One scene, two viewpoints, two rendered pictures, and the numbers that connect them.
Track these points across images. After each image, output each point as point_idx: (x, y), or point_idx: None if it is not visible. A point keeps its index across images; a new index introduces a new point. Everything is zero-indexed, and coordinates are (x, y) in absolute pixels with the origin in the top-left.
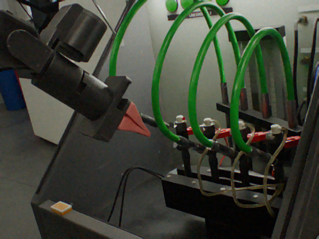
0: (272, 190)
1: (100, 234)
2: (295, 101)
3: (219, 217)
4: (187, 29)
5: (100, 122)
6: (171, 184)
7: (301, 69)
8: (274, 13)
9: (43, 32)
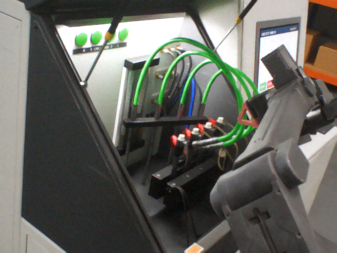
0: (204, 156)
1: (230, 230)
2: (164, 103)
3: (199, 187)
4: (89, 62)
5: (308, 133)
6: (182, 186)
7: (153, 82)
8: (148, 46)
9: (324, 96)
